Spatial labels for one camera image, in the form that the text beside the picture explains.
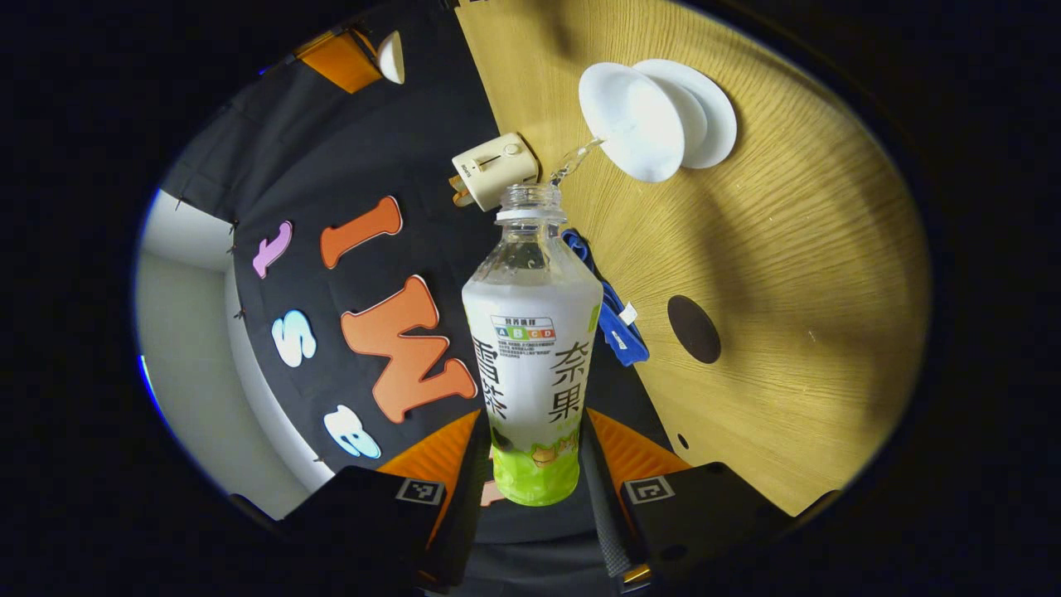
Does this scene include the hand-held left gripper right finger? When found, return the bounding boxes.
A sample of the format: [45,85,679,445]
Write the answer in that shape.
[579,406,842,594]

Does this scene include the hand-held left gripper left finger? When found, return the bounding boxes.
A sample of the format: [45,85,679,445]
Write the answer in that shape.
[228,409,492,594]

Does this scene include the clear water bottle white label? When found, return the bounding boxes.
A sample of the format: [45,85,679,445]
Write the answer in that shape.
[461,184,604,507]

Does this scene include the black backdrop cloth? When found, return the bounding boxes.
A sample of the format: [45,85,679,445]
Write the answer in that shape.
[157,0,689,581]

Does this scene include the white toaster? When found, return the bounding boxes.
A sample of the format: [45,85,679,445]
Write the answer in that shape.
[452,133,540,212]

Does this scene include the blue towel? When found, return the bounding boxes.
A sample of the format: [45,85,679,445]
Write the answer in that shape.
[561,228,650,367]

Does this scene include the white saucer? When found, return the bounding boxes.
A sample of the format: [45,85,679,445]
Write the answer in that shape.
[634,58,739,170]

